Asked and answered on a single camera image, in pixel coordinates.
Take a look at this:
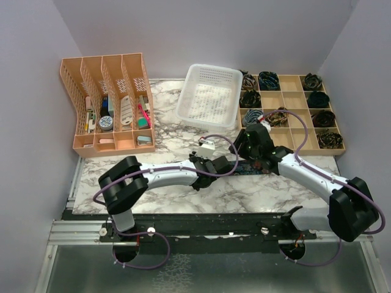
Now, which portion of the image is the white plastic basket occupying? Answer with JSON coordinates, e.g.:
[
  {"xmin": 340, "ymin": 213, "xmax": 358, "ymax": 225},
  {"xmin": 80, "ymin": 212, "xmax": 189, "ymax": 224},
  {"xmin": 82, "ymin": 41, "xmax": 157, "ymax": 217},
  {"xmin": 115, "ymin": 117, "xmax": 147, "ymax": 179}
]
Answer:
[{"xmin": 175, "ymin": 64, "xmax": 243, "ymax": 131}]

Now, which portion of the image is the rolled gold paisley tie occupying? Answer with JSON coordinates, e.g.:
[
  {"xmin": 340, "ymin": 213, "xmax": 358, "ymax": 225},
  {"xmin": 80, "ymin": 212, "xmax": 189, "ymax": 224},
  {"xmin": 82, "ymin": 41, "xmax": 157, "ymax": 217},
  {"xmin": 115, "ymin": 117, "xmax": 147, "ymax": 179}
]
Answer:
[{"xmin": 265, "ymin": 107, "xmax": 289, "ymax": 128}]

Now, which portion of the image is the peach file organizer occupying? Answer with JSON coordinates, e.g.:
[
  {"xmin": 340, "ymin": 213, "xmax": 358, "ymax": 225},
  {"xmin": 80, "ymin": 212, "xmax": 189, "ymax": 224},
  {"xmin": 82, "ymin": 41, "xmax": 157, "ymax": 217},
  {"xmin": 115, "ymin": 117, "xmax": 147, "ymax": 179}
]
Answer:
[{"xmin": 60, "ymin": 52, "xmax": 156, "ymax": 158}]

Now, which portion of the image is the rolled dark red tie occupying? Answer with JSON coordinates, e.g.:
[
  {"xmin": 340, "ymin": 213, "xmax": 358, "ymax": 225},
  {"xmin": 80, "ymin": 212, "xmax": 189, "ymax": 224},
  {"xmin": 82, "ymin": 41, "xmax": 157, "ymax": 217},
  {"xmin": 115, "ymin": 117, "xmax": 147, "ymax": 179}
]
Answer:
[{"xmin": 312, "ymin": 110, "xmax": 335, "ymax": 128}]

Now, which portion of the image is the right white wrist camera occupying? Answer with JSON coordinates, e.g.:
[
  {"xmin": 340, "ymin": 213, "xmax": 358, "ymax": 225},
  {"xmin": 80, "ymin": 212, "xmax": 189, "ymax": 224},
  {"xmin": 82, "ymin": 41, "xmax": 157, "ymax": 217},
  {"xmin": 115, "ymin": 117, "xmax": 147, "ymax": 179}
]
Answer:
[{"xmin": 258, "ymin": 116, "xmax": 271, "ymax": 132}]

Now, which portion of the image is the teal eraser block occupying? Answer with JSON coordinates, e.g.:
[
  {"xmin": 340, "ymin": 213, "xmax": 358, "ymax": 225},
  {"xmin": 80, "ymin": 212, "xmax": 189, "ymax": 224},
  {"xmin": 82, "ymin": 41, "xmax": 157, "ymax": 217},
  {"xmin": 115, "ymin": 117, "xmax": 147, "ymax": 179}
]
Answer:
[{"xmin": 137, "ymin": 118, "xmax": 150, "ymax": 129}]

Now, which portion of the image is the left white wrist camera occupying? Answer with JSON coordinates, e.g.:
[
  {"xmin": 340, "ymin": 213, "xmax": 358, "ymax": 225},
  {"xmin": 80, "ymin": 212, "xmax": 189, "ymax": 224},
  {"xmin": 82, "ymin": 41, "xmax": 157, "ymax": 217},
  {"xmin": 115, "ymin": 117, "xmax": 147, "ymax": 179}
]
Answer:
[{"xmin": 196, "ymin": 138, "xmax": 215, "ymax": 159}]

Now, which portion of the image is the purple cable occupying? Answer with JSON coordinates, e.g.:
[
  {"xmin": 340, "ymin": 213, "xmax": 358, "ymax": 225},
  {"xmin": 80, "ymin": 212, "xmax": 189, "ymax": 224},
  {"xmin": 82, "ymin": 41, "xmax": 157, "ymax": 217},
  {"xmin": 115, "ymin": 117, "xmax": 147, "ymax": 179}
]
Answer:
[
  {"xmin": 93, "ymin": 134, "xmax": 241, "ymax": 270},
  {"xmin": 262, "ymin": 110, "xmax": 386, "ymax": 267}
]

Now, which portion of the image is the round blue patterned tin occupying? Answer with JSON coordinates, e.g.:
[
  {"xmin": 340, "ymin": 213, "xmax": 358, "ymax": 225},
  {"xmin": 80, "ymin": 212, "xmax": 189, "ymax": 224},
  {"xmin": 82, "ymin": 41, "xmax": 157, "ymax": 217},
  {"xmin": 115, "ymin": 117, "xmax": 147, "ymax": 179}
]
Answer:
[{"xmin": 99, "ymin": 115, "xmax": 114, "ymax": 131}]

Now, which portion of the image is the rolled dark olive tie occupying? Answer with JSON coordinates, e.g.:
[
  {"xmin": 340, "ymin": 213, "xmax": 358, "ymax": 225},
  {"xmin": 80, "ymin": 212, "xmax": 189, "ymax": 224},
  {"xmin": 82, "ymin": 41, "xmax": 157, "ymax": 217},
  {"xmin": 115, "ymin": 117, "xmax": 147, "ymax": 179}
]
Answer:
[{"xmin": 239, "ymin": 90, "xmax": 261, "ymax": 108}]

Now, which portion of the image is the rolled blue grey tie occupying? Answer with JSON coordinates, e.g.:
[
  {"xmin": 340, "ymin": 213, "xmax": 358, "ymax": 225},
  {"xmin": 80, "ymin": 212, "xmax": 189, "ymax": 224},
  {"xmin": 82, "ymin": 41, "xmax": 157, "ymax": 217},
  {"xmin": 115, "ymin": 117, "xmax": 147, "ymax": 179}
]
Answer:
[{"xmin": 241, "ymin": 109, "xmax": 263, "ymax": 127}]

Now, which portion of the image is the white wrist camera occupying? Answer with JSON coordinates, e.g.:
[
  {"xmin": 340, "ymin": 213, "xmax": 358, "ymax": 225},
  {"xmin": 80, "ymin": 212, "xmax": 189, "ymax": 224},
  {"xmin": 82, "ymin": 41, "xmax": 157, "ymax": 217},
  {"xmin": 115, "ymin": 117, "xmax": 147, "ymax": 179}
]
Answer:
[
  {"xmin": 258, "ymin": 116, "xmax": 271, "ymax": 132},
  {"xmin": 196, "ymin": 138, "xmax": 215, "ymax": 159}
]

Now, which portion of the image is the white perforated card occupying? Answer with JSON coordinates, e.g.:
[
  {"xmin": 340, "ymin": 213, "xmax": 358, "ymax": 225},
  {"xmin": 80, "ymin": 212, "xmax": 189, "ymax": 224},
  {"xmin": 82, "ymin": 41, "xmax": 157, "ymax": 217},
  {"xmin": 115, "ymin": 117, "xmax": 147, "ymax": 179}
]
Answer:
[{"xmin": 120, "ymin": 95, "xmax": 133, "ymax": 126}]

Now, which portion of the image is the navy floral tie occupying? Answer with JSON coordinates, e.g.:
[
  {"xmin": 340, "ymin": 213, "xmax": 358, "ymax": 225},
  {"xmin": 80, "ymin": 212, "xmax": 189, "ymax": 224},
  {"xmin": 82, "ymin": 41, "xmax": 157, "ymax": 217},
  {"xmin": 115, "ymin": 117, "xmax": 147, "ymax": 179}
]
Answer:
[{"xmin": 232, "ymin": 160, "xmax": 271, "ymax": 176}]

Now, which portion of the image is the rolled black gold tie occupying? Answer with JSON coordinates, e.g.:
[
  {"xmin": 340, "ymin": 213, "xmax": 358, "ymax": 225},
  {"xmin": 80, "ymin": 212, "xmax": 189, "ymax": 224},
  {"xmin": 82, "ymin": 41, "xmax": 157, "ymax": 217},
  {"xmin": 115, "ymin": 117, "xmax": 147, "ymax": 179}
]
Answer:
[{"xmin": 316, "ymin": 130, "xmax": 343, "ymax": 150}]

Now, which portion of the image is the rolled striped brown tie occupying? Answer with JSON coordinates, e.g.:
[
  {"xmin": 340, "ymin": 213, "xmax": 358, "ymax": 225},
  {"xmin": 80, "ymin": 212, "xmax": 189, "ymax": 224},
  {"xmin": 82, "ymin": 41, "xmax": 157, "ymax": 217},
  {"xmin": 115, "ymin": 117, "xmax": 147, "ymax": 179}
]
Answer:
[{"xmin": 241, "ymin": 74, "xmax": 257, "ymax": 90}]

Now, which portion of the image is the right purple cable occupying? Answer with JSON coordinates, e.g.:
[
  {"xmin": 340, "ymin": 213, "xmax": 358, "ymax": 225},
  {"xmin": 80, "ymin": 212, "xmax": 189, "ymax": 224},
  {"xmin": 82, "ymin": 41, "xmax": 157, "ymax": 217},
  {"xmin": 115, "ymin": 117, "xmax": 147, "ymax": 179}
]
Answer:
[{"xmin": 262, "ymin": 110, "xmax": 386, "ymax": 267}]

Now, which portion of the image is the wooden compartment tray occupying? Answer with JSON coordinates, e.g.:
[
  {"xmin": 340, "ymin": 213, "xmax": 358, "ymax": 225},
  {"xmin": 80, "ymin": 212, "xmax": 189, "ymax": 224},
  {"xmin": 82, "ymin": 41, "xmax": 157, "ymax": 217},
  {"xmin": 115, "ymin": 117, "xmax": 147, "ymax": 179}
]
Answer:
[{"xmin": 238, "ymin": 71, "xmax": 345, "ymax": 156}]

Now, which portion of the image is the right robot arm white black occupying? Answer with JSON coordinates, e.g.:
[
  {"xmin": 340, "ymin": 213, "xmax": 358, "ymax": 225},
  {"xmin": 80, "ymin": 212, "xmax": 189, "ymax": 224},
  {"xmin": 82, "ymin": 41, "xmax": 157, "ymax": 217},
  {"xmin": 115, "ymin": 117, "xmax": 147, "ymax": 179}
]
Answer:
[{"xmin": 229, "ymin": 124, "xmax": 380, "ymax": 242}]

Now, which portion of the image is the aluminium frame rail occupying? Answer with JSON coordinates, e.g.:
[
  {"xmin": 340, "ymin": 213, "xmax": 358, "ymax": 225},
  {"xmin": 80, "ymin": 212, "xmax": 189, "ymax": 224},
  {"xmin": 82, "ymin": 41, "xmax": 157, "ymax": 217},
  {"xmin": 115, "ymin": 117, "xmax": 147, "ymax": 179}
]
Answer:
[{"xmin": 48, "ymin": 215, "xmax": 375, "ymax": 245}]

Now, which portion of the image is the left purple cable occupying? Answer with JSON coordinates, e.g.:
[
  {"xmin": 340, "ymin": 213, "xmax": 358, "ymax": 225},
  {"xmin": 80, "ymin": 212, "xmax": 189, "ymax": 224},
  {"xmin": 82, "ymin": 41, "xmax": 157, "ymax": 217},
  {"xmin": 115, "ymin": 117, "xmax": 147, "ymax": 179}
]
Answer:
[{"xmin": 93, "ymin": 134, "xmax": 241, "ymax": 270}]

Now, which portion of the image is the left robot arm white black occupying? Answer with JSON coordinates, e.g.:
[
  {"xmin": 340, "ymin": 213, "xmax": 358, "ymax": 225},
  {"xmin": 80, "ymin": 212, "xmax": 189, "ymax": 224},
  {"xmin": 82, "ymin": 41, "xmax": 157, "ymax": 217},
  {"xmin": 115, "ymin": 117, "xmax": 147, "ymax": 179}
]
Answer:
[{"xmin": 98, "ymin": 153, "xmax": 238, "ymax": 241}]

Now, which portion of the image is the black metal base rail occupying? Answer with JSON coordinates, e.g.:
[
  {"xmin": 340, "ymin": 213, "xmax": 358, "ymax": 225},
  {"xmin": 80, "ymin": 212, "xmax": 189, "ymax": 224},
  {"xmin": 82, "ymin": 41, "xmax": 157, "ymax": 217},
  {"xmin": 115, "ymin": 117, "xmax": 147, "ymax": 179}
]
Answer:
[{"xmin": 60, "ymin": 210, "xmax": 357, "ymax": 255}]

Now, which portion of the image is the rolled teal dark tie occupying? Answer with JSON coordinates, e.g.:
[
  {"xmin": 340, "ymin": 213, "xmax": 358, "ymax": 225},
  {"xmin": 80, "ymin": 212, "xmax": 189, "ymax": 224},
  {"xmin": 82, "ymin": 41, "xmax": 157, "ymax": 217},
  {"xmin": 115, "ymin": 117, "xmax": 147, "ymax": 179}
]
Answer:
[{"xmin": 258, "ymin": 71, "xmax": 280, "ymax": 91}]

